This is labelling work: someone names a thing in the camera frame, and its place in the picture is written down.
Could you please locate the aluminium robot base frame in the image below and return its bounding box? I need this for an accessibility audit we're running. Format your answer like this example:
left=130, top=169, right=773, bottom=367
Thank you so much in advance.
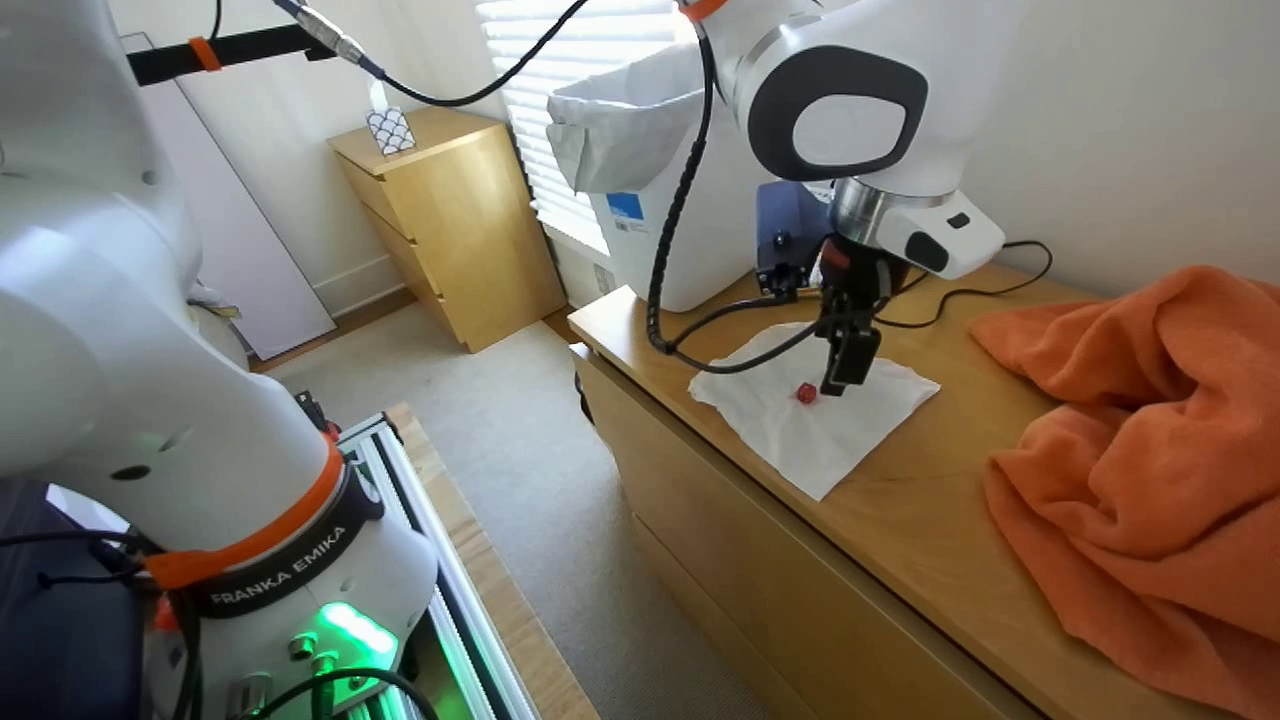
left=283, top=411, right=544, bottom=720

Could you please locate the checkered small box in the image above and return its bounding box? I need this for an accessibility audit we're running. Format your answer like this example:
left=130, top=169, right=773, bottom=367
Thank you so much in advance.
left=370, top=107, right=416, bottom=156

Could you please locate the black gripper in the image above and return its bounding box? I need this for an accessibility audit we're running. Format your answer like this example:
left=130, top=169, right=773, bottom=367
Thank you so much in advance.
left=816, top=236, right=907, bottom=398

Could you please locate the white paper towel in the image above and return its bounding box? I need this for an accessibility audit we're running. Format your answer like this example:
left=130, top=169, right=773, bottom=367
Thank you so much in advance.
left=687, top=321, right=941, bottom=502

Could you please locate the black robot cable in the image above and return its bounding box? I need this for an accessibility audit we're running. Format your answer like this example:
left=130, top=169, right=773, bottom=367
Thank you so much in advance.
left=271, top=0, right=856, bottom=377

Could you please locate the orange towel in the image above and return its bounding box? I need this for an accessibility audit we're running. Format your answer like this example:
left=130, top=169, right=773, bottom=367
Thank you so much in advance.
left=967, top=264, right=1280, bottom=720

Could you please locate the white trash bin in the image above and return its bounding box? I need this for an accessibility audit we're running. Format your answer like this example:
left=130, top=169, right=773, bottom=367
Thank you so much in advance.
left=550, top=44, right=766, bottom=311

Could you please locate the wooden dresser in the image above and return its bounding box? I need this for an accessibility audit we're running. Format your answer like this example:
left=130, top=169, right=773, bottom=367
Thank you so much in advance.
left=567, top=252, right=1237, bottom=720

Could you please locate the small wooden cabinet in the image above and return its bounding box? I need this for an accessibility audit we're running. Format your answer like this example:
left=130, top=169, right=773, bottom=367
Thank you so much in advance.
left=334, top=107, right=566, bottom=351

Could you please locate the black power cord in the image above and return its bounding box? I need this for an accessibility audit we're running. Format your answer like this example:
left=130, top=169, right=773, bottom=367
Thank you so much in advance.
left=874, top=236, right=1058, bottom=335

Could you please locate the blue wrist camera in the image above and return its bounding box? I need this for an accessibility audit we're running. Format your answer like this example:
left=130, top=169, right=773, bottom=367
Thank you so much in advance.
left=756, top=181, right=833, bottom=302

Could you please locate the black bar with orange tape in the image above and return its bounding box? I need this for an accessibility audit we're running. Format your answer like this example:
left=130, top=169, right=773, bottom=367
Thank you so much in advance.
left=130, top=26, right=334, bottom=84

